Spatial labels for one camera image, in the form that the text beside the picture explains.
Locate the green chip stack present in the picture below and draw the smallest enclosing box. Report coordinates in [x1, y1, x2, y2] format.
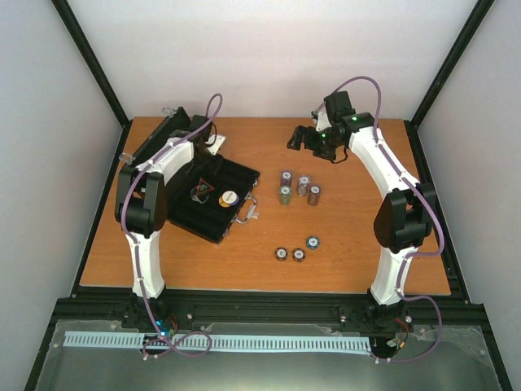
[278, 185, 292, 205]

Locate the black poker set case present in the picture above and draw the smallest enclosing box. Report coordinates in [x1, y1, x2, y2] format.
[120, 105, 261, 245]

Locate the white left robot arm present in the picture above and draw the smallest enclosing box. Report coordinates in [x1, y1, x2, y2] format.
[115, 110, 225, 328]

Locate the black aluminium frame rail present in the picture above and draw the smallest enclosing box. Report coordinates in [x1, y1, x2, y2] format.
[51, 287, 488, 332]

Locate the white dealer button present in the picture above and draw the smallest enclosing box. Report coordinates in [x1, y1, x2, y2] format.
[221, 191, 239, 206]

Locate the white slotted cable duct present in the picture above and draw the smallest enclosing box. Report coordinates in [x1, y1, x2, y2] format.
[63, 331, 370, 355]

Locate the brown poker chip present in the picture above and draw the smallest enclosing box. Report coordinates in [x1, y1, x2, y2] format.
[291, 248, 306, 262]
[274, 247, 288, 261]

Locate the brown chip stack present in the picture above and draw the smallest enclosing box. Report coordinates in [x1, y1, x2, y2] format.
[307, 186, 321, 206]

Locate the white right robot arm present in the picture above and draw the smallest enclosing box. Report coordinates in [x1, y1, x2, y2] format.
[287, 91, 441, 330]

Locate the black frame post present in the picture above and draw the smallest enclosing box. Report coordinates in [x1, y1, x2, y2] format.
[51, 0, 130, 127]
[410, 0, 495, 132]

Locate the black right frame post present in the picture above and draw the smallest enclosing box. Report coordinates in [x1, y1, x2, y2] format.
[410, 0, 495, 132]

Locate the grey chip stack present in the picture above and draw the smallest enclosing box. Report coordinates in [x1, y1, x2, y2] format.
[296, 175, 310, 196]

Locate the black left frame post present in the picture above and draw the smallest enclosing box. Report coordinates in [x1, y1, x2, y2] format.
[51, 0, 130, 127]

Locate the blue poker chip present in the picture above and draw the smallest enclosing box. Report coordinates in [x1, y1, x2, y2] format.
[306, 235, 320, 250]

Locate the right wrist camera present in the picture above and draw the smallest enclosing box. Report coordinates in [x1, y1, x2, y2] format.
[311, 103, 331, 134]

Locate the clear acrylic disc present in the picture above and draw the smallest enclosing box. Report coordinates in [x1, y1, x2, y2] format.
[190, 186, 209, 204]

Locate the brown poker chip right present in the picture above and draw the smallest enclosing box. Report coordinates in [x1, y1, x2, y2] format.
[291, 248, 306, 262]

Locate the brown poker chip left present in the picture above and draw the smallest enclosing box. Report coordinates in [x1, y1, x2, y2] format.
[274, 247, 288, 261]

